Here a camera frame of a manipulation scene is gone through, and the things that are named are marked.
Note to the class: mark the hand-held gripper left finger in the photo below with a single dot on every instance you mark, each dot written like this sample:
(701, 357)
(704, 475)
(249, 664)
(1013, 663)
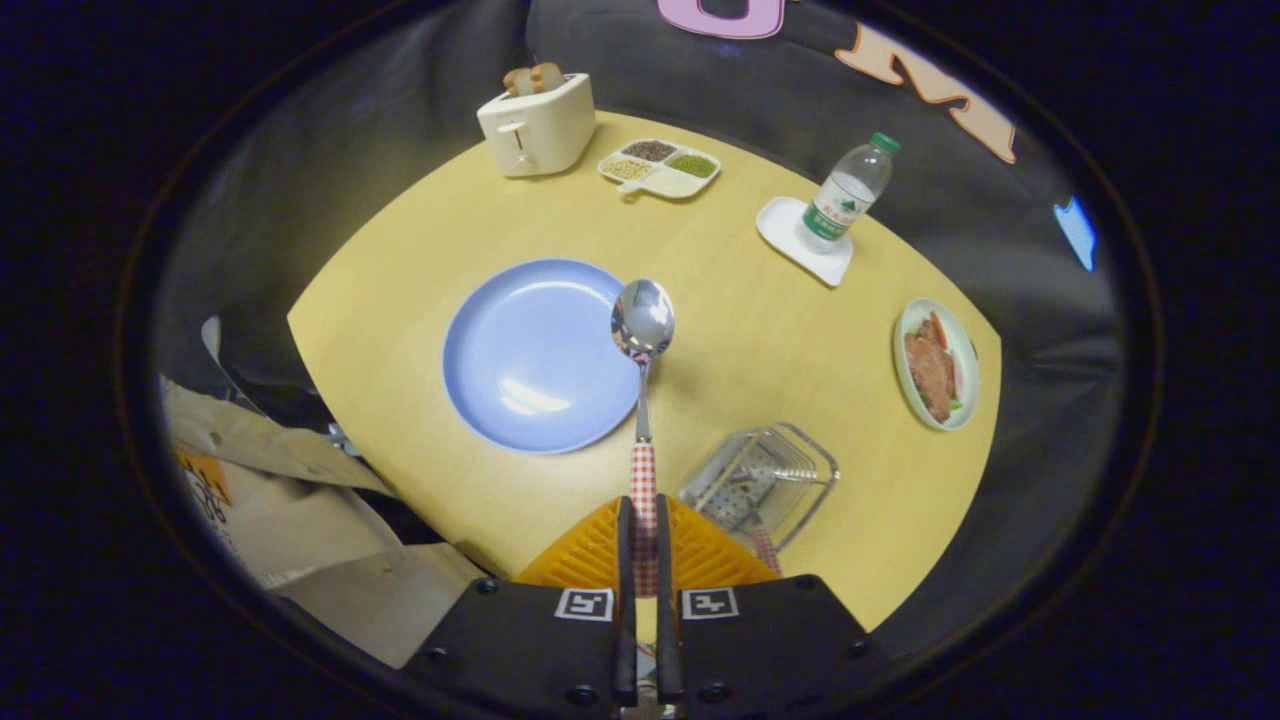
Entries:
(625, 620)

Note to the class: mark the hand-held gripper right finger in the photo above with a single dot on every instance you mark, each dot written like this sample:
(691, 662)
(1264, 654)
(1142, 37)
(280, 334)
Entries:
(666, 620)

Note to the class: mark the clear cutlery drain basket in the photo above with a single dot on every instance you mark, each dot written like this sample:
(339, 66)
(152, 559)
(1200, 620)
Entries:
(792, 468)

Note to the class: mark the blue round plate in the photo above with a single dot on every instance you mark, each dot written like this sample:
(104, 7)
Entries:
(530, 350)

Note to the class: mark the brown cardboard box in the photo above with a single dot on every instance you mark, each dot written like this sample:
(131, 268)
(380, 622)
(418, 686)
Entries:
(330, 560)

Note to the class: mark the sliced meat with vegetables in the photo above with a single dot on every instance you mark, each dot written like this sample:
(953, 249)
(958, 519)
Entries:
(930, 376)

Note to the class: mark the pale green plate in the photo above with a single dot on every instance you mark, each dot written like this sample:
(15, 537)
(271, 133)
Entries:
(968, 365)

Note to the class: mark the white square coaster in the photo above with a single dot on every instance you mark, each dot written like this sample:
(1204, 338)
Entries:
(780, 226)

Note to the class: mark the white divided dish with beans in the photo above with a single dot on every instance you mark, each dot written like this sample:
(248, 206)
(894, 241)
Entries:
(682, 185)

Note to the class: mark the clear water bottle green cap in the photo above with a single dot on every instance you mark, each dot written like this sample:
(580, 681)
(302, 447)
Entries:
(846, 200)

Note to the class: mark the white toaster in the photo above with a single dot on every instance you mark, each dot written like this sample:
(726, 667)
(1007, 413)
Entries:
(546, 130)

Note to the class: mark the toasted bread slice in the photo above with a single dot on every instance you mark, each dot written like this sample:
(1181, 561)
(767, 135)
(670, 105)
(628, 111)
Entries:
(517, 82)
(547, 77)

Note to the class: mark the pale metal frame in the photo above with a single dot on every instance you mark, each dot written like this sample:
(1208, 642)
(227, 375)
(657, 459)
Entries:
(212, 336)

